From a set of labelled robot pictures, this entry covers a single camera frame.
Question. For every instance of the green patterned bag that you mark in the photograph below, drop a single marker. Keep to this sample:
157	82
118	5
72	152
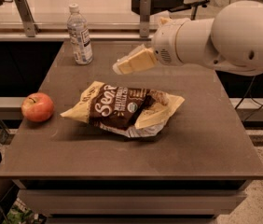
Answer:
20	213

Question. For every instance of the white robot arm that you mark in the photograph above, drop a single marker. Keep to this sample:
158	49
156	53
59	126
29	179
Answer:
231	42

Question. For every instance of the brown yellow chip bag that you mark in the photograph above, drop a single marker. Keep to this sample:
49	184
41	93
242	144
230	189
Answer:
131	112

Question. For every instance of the middle metal rail bracket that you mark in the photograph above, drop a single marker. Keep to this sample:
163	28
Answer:
145	6

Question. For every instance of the clear plastic water bottle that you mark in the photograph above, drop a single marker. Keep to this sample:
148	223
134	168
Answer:
79	36

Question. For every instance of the metal rail bracket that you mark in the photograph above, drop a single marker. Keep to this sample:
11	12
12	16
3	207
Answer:
145	6
28	22

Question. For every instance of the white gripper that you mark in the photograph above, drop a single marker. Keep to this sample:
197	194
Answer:
166	45

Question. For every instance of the left metal rail bracket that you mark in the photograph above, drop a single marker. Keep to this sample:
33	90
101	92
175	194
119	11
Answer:
28	22

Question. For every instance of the red apple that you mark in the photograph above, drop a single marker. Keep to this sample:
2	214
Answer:
37	107

